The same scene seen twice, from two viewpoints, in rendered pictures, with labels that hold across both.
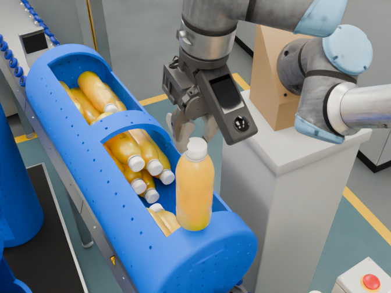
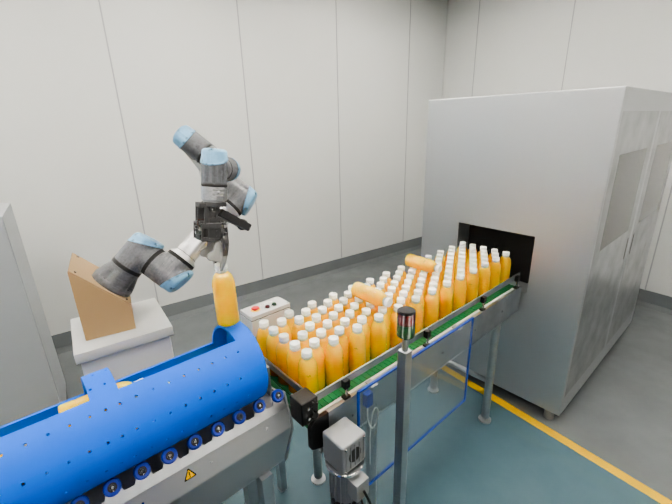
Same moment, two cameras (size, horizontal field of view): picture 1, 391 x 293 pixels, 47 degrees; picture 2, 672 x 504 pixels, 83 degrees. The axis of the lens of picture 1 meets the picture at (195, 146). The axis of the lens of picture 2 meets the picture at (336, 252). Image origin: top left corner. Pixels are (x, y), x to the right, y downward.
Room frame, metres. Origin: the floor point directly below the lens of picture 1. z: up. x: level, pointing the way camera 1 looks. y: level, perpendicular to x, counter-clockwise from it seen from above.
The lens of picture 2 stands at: (0.36, 1.16, 1.87)
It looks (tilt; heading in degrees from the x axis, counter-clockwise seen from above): 19 degrees down; 261
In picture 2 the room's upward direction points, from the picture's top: 2 degrees counter-clockwise
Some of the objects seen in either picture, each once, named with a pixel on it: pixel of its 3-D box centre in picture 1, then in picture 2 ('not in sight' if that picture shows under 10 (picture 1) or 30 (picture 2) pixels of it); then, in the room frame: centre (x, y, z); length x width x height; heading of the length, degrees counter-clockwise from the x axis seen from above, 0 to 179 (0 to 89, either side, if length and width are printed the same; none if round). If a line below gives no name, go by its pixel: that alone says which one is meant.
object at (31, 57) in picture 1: (36, 48); not in sight; (1.59, 0.65, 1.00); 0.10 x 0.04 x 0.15; 122
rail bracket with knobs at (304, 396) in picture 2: not in sight; (303, 407); (0.32, 0.09, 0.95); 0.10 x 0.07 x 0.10; 122
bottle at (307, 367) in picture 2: not in sight; (308, 376); (0.29, -0.01, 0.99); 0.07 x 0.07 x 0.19
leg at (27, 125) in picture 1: (17, 97); not in sight; (2.15, 1.09, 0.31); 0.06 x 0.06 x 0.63; 32
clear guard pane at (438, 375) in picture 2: not in sight; (421, 396); (-0.21, -0.16, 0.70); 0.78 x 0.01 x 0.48; 32
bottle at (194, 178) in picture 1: (194, 186); (225, 295); (0.55, 0.00, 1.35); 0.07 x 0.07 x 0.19
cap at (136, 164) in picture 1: (136, 163); not in sight; (0.79, 0.15, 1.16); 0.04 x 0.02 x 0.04; 122
